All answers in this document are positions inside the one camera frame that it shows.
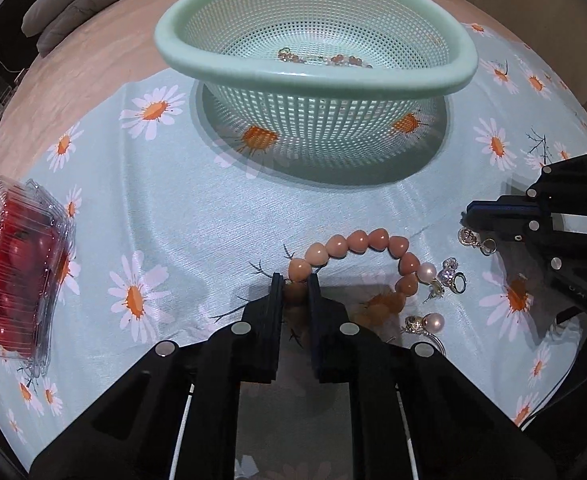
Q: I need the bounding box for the mint green plastic basket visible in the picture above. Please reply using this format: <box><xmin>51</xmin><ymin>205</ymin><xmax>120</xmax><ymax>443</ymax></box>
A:
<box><xmin>154</xmin><ymin>0</ymin><xmax>479</xmax><ymax>187</ymax></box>

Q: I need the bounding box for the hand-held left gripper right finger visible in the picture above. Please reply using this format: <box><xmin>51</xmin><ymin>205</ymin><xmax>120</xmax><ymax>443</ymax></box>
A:
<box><xmin>307</xmin><ymin>272</ymin><xmax>557</xmax><ymax>480</ymax></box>

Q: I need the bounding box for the clear plastic box of tomatoes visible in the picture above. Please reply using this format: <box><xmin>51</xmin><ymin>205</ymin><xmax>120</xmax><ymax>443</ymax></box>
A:
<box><xmin>0</xmin><ymin>175</ymin><xmax>74</xmax><ymax>378</ymax></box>

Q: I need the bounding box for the silver crystal ring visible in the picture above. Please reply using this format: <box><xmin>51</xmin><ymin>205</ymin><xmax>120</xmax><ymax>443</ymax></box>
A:
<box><xmin>436</xmin><ymin>257</ymin><xmax>469</xmax><ymax>295</ymax></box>

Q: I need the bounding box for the pink round bead bracelet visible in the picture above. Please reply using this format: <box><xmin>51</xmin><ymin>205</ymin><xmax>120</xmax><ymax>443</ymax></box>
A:
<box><xmin>322</xmin><ymin>52</ymin><xmax>375</xmax><ymax>69</ymax></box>

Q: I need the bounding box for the pink heart bead bracelet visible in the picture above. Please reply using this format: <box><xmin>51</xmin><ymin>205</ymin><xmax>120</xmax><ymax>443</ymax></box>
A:
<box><xmin>286</xmin><ymin>228</ymin><xmax>421</xmax><ymax>311</ymax></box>

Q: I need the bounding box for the pearl earring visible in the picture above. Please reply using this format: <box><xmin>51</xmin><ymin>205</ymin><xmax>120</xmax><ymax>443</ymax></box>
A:
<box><xmin>417</xmin><ymin>262</ymin><xmax>445</xmax><ymax>305</ymax></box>
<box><xmin>402</xmin><ymin>312</ymin><xmax>447</xmax><ymax>336</ymax></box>

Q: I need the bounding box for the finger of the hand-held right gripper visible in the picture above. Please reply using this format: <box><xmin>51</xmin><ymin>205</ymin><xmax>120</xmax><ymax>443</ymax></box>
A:
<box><xmin>473</xmin><ymin>219</ymin><xmax>547</xmax><ymax>245</ymax></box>
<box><xmin>465</xmin><ymin>196</ymin><xmax>541</xmax><ymax>223</ymax></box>

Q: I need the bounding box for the daisy print blue tablecloth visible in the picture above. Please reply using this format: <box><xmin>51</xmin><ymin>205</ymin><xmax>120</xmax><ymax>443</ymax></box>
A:
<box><xmin>0</xmin><ymin>20</ymin><xmax>587</xmax><ymax>480</ymax></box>

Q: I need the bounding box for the thin silver hoop ring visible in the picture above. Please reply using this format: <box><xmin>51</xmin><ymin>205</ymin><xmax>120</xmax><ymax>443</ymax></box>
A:
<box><xmin>412</xmin><ymin>334</ymin><xmax>447</xmax><ymax>359</ymax></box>

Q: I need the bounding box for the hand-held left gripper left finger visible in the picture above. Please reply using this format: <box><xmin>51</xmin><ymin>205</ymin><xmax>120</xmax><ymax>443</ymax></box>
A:
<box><xmin>28</xmin><ymin>272</ymin><xmax>287</xmax><ymax>480</ymax></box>

